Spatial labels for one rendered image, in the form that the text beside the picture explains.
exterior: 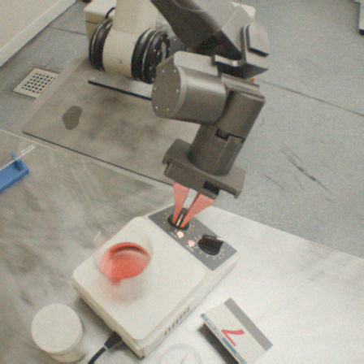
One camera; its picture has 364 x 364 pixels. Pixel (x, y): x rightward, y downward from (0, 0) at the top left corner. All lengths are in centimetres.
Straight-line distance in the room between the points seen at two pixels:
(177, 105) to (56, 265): 32
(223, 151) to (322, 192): 126
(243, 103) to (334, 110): 165
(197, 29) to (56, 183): 36
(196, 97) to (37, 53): 199
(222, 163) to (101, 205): 24
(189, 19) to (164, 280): 30
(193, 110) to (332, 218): 128
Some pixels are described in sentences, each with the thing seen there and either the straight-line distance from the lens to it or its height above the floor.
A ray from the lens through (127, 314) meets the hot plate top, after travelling 45.
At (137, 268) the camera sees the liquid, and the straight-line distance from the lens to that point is 42.
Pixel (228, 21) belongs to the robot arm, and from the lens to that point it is 45.
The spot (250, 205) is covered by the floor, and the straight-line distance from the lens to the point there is 154.
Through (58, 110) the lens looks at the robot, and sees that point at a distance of 135.
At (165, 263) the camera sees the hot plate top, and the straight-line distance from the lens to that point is 47.
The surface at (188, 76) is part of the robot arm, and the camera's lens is 38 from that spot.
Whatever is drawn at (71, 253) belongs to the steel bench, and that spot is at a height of 75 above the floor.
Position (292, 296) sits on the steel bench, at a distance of 57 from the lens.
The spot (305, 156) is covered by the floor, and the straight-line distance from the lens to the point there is 177.
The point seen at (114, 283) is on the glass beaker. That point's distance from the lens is 39.
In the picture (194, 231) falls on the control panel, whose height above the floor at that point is 79.
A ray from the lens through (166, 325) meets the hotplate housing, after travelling 46.
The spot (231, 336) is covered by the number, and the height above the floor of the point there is 78.
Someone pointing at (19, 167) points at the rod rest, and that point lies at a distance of 68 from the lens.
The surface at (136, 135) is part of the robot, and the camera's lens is 123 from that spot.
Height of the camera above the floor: 127
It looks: 54 degrees down
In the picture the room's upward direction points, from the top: 4 degrees clockwise
